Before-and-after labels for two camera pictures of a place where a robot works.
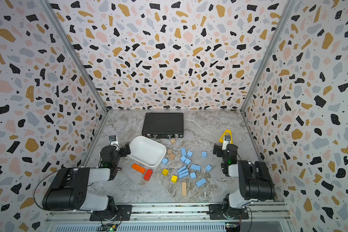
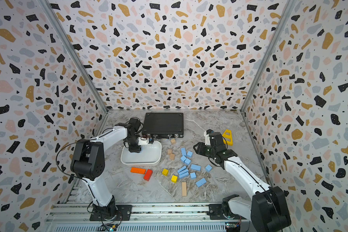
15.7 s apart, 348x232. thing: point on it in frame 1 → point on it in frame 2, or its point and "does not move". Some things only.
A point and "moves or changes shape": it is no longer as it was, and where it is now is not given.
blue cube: [187, 161] does not move
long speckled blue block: [183, 151] does not move
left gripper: [123, 153] → [135, 149]
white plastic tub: [146, 151] moves or changes shape
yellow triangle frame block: [226, 132] does not move
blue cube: [182, 158] does not move
